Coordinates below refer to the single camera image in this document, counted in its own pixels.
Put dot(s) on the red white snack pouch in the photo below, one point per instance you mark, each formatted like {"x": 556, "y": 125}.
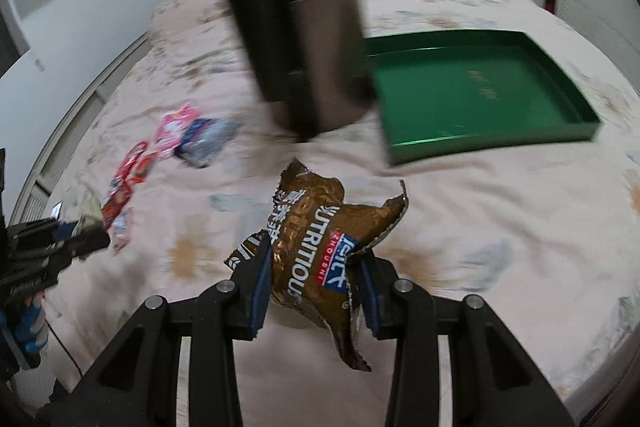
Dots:
{"x": 133, "y": 170}

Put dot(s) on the brown nutritious snack bag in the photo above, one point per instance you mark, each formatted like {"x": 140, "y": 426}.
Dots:
{"x": 313, "y": 232}

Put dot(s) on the green shallow tray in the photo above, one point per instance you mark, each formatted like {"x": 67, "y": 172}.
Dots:
{"x": 455, "y": 91}

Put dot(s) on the white radiator cover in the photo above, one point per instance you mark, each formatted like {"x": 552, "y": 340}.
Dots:
{"x": 32, "y": 202}

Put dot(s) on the floral beige bedspread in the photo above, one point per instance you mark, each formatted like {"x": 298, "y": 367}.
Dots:
{"x": 548, "y": 234}

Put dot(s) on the pink My Melody snack pouch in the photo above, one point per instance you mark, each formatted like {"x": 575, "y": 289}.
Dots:
{"x": 169, "y": 132}

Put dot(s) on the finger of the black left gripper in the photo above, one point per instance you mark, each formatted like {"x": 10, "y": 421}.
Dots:
{"x": 83, "y": 237}

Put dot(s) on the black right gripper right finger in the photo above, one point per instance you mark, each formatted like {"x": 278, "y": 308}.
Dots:
{"x": 398, "y": 309}

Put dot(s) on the blue grey snack packet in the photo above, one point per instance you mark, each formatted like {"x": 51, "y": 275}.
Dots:
{"x": 204, "y": 139}

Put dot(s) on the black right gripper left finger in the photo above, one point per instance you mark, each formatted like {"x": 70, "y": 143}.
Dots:
{"x": 230, "y": 310}

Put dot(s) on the small red candy packet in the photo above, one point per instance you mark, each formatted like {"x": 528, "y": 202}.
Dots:
{"x": 121, "y": 229}

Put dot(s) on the blue gloved operator hand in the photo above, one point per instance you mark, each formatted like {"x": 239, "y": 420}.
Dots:
{"x": 27, "y": 324}

